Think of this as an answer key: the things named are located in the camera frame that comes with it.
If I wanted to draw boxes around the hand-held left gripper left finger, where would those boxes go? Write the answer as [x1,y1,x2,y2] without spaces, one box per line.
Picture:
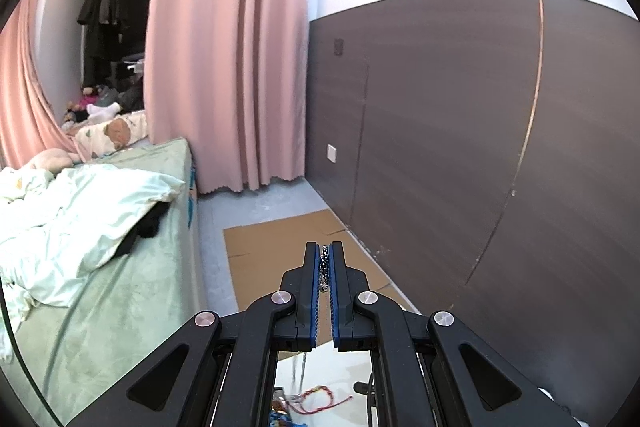
[64,242,321,427]

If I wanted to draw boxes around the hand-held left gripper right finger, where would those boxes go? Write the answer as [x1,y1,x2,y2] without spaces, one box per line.
[330,242,583,427]

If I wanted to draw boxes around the flat brown cardboard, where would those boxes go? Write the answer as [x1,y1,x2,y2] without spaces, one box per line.
[222,208,416,360]

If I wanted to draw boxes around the black garment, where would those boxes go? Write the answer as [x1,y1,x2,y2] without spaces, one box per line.
[117,202,168,258]

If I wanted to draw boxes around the bed with green sheet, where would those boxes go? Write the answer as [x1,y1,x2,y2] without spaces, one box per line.
[0,137,211,427]

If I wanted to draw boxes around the pale green duvet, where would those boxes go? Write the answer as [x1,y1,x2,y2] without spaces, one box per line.
[0,164,186,323]

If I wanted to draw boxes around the wide pink curtain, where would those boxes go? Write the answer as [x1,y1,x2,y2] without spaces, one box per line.
[144,0,326,196]

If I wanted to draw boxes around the bear print pillow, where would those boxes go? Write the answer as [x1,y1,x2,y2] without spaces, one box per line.
[75,111,151,158]

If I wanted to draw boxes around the white socks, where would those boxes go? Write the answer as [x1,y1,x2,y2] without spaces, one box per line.
[86,102,122,125]

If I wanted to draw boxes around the pink plush toy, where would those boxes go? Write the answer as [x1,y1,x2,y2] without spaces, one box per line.
[25,148,81,172]

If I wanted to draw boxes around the pile of small plush toys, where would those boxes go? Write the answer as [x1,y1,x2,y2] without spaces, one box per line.
[62,84,101,125]

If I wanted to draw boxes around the draped pink curtain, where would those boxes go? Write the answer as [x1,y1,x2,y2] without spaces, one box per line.
[0,0,93,170]

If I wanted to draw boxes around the hanging dark clothes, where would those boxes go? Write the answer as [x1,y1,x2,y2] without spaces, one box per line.
[76,0,151,80]

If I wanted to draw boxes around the red string bracelet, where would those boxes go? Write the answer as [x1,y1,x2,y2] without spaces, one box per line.
[295,384,353,413]

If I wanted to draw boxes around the black cable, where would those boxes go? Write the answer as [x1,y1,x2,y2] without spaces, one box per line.
[354,377,383,427]

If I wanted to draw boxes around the blue braided bracelet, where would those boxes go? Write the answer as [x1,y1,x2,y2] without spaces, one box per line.
[270,399,301,427]

